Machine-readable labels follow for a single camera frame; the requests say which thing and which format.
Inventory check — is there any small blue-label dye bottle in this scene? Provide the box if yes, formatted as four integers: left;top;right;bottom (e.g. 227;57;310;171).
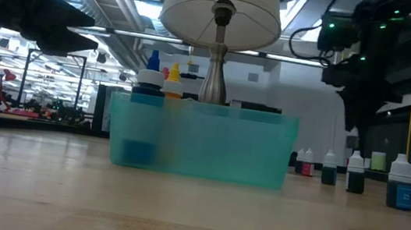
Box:
384;152;411;213

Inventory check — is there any blue-capped food coloring bottle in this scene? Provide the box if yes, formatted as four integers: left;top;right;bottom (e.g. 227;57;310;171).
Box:
122;46;172;168

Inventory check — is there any ceiling light strip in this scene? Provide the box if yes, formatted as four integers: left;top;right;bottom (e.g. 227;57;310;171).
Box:
68;22;328;68

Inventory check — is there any yellow-capped food coloring bottle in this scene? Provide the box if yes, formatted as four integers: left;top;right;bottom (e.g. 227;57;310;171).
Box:
159;61;188;101

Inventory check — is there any black aluminium table frame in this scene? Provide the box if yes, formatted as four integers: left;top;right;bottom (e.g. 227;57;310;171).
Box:
0;112;411;187

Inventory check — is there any green white wipes canister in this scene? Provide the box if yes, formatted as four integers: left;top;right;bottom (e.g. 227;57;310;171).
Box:
370;150;388;172

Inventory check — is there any small red-label dye bottle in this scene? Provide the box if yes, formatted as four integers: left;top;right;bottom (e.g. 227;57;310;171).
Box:
301;147;317;179

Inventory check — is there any small white-capped dye bottle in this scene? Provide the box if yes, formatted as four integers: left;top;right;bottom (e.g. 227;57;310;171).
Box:
293;147;306;175

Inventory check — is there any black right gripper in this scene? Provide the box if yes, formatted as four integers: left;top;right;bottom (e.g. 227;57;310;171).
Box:
316;51;408;139

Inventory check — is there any small dark green dye bottle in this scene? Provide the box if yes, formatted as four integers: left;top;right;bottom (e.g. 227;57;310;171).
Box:
319;147;341;187
344;149;369;196

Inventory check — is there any black metal stand frame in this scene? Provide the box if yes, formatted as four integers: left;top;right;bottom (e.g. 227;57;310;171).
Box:
17;48;88;115

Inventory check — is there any teal translucent plastic bin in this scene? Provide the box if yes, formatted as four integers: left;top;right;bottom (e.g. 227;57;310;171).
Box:
101;90;302;193

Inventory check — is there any silver table lamp white shade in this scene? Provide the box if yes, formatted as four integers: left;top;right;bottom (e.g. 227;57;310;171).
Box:
150;0;286;112

